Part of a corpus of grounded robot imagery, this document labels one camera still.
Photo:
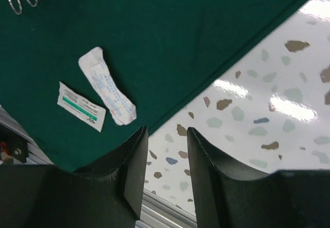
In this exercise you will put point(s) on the white crinkled sterile pouch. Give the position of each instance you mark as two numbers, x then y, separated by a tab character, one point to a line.
95	69

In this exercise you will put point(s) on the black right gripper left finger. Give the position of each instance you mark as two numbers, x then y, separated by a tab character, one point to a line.
85	192

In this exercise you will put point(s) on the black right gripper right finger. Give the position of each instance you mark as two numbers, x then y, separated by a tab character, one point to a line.
228	193

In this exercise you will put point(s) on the aluminium rail frame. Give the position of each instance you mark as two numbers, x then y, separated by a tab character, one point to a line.
103	186

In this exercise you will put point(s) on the dark green surgical cloth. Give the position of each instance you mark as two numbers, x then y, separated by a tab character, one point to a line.
160	53

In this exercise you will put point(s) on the green striped white packet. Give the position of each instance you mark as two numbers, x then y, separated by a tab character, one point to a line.
81	107

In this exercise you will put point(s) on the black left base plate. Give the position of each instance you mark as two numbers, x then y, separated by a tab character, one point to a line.
13	147

